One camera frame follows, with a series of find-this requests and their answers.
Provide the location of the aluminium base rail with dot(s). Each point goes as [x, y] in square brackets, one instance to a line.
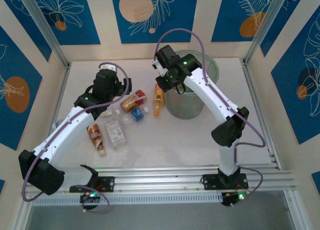
[160, 180]

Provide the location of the translucent green waste bin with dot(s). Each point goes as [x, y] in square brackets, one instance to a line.
[185, 105]

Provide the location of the red and gold drink carton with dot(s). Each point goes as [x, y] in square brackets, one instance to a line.
[133, 100]

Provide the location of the tiny clear plastic bottle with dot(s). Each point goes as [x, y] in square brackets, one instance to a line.
[107, 115]

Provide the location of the yellow orange juice bottle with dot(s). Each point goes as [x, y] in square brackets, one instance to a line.
[158, 100]

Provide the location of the aluminium side rail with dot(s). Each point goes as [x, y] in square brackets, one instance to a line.
[250, 85]
[62, 90]

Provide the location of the small blue label bottle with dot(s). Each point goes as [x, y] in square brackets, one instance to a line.
[137, 114]

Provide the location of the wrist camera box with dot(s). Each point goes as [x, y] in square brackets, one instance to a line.
[107, 68]
[155, 65]

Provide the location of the aluminium frame post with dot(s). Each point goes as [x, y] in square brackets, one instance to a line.
[264, 27]
[44, 27]

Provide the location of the small clear bottle white cap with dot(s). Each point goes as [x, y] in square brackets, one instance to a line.
[123, 118]

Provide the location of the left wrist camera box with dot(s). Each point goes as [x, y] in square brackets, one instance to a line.
[107, 68]

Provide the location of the clear bluish water bottle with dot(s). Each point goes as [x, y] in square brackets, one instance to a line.
[56, 125]

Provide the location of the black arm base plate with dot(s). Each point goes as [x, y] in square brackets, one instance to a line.
[107, 182]
[210, 181]

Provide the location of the brown label bottle cream cap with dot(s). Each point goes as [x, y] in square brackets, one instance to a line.
[95, 133]

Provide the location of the clear square bottle white label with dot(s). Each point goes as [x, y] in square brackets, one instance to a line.
[115, 133]

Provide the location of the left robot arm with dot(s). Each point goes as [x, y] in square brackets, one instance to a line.
[65, 132]

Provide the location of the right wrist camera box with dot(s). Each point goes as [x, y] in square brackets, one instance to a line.
[155, 65]

